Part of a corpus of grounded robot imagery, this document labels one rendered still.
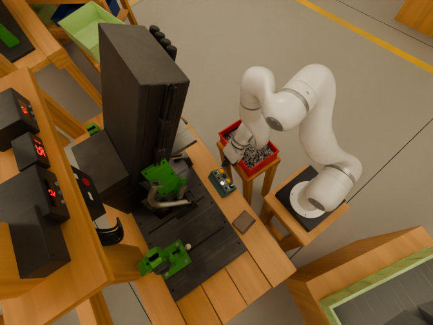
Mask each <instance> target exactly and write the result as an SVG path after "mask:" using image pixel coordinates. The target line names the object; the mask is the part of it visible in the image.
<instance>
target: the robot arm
mask: <svg viewBox="0 0 433 325"><path fill-rule="evenodd" d="M335 97H336V83H335V79H334V76H333V74H332V72H331V71H330V70H329V69H328V68H327V67H326V66H324V65H322V64H309V65H307V66H305V67H303V68H302V69H301V70H300V71H299V72H298V73H297V74H296V75H295V76H294V77H293V78H292V79H291V80H290V81H289V82H288V83H287V84H286V85H285V86H284V87H283V88H282V89H281V90H280V91H279V92H278V93H276V79H275V76H274V73H273V72H272V71H271V70H270V69H268V68H266V67H263V66H252V67H250V68H248V69H247V70H246V71H245V73H244V74H243V76H242V80H241V86H240V106H239V116H240V119H241V121H242V122H241V124H240V126H239V127H238V129H237V131H236V132H235V134H234V136H233V137H232V139H231V140H230V141H229V142H228V143H227V144H226V145H225V147H224V149H223V151H222V152H223V154H224V161H223V163H222V167H227V166H228V165H229V164H232V165H233V166H236V163H239V162H240V160H241V158H242V157H243V155H244V152H245V148H247V147H248V146H247V145H248V144H250V145H251V146H252V147H254V148H255V149H257V150H262V149H264V148H265V147H266V145H267V143H268V142H269V138H270V134H271V131H270V128H272V129H274V130H276V131H280V132H286V131H289V130H292V129H293V128H294V127H296V126H297V125H298V124H299V123H300V127H299V139H300V142H301V144H302V146H303V148H304V150H305V152H306V154H307V155H308V157H309V158H310V159H311V160H312V161H314V162H315V163H318V164H323V165H325V166H324V167H323V168H322V170H321V171H320V172H319V174H318V175H317V176H316V177H315V178H313V179H311V180H310V181H304V182H300V183H298V184H297V185H296V186H294V188H293V189H292V190H291V193H290V203H291V206H292V207H293V209H294V211H295V212H296V213H298V214H299V215H301V216H302V217H306V218H315V217H319V216H321V215H322V214H323V213H324V212H330V211H332V210H334V209H335V208H337V207H338V206H339V204H340V203H341V202H342V201H343V200H344V198H345V197H346V196H347V194H348V193H349V192H350V191H351V189H352V188H353V186H354V185H355V184H356V183H357V181H358V179H359V178H360V177H361V174H362V165H361V162H360V161H359V160H358V159H357V158H356V157H355V156H353V155H351V154H349V153H347V152H345V151H344V150H342V149H341V148H340V146H339V145H338V142H337V140H336V137H335V134H334V132H333V129H332V113H333V108H334V102H335Z"/></svg>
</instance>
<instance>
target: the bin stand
mask: <svg viewBox="0 0 433 325"><path fill-rule="evenodd" d="M216 145H217V147H218V149H219V152H220V158H221V161H222V163H223V161H224V154H223V152H222V151H223V149H224V145H223V144H222V143H221V142H220V141H218V142H216ZM276 157H277V159H275V160H274V161H273V162H271V163H270V164H268V165H267V166H265V167H264V168H262V169H261V170H260V171H258V172H256V173H255V174H254V175H252V176H251V177H248V176H247V174H246V173H245V172H244V171H243V169H242V168H241V167H240V166H239V164H238V163H236V166H233V165H232V164H229V165H228V166H227V167H223V169H224V171H225V173H226V174H227V176H228V177H229V178H230V179H231V181H232V182H233V178H232V173H231V166H232V167H233V168H234V169H235V171H236V172H237V174H239V176H240V177H241V179H242V182H243V197H244V199H245V200H246V201H247V203H248V204H249V205H250V206H251V198H252V190H253V179H254V178H256V177H258V176H259V175H260V174H262V173H264V172H265V177H264V183H263V186H262V192H261V195H262V196H263V197H265V196H266V195H267V194H268V193H269V190H270V188H271V185H272V182H273V179H274V175H275V173H276V169H277V167H278V164H280V161H281V158H279V156H276Z"/></svg>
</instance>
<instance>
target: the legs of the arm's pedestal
mask: <svg viewBox="0 0 433 325"><path fill-rule="evenodd" d="M274 216H276V218H277V219H278V220H279V221H280V222H281V223H282V224H283V225H284V226H285V228H286V229H287V230H288V231H289V233H290V234H291V235H290V236H289V237H288V238H286V239H285V238H284V237H283V236H282V235H281V233H280V232H279V231H278V230H277V229H276V228H275V227H274V225H273V224H272V223H271V219H272V218H273V217H274ZM259 219H260V220H261V221H262V223H263V224H264V226H265V227H267V228H268V229H269V231H270V232H271V233H272V234H273V235H274V236H275V238H276V239H277V240H278V242H279V244H278V245H279V246H280V247H281V249H282V250H283V251H284V252H286V251H289V250H292V249H295V248H298V247H301V246H303V244H302V243H301V242H300V241H299V240H298V239H297V238H296V237H295V236H294V234H293V233H292V232H291V231H290V229H289V228H288V227H287V226H286V225H285V224H284V223H283V222H282V221H281V219H280V218H279V217H278V216H277V215H276V214H275V212H274V211H272V209H271V208H270V207H269V206H268V205H267V203H266V202H265V201H264V203H263V206H262V210H261V213H260V216H259Z"/></svg>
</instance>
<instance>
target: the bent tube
mask: <svg viewBox="0 0 433 325"><path fill-rule="evenodd" d="M149 183H150V186H151V189H150V191H149V193H148V202H149V204H150V205H151V206H152V207H155V208H168V207H173V206H181V205H185V204H191V202H188V201H187V200H186V199H180V200H174V201H166V202H157V201H156V200H155V194H156V192H157V190H158V188H161V187H164V186H163V184H162V182H161V180H149Z"/></svg>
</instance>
